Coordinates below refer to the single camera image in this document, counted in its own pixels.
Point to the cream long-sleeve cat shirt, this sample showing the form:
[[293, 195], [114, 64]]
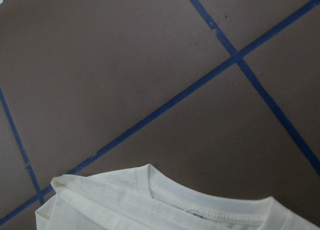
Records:
[[142, 198]]

